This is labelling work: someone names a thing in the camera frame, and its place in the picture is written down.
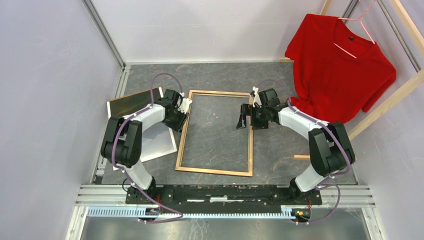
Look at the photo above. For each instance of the aluminium rail frame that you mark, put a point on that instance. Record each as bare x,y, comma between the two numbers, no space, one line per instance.
346,213

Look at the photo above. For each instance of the wooden clothes rack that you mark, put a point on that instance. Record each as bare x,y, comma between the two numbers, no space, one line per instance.
376,111

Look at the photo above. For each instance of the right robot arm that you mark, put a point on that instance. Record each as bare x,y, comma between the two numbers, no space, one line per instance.
330,151

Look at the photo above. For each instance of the red t-shirt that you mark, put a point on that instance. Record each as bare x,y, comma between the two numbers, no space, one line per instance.
336,72

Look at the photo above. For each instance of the clear plastic sheet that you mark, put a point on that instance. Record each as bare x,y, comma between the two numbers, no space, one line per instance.
217,132

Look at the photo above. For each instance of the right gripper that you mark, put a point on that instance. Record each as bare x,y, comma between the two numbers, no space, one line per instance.
248,109

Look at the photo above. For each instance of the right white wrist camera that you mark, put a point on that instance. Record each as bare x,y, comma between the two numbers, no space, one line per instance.
256,98

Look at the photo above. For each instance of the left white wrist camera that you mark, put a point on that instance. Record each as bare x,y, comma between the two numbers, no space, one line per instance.
183,105

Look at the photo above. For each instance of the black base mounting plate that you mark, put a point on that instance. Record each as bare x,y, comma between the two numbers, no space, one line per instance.
223,199

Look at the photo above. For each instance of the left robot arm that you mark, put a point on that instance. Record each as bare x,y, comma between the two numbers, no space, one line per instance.
122,141

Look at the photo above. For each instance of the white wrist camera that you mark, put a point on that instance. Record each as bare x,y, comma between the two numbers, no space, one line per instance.
256,98
183,105

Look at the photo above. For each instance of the glossy photo print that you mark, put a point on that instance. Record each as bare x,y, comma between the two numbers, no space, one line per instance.
157,139

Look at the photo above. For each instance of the black wooden picture frame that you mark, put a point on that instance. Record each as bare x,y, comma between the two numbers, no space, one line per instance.
217,132

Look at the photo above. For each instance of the white slotted cable duct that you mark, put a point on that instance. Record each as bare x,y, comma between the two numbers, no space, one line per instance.
146,213

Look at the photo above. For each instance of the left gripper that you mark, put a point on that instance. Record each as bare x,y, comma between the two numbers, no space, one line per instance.
178,126

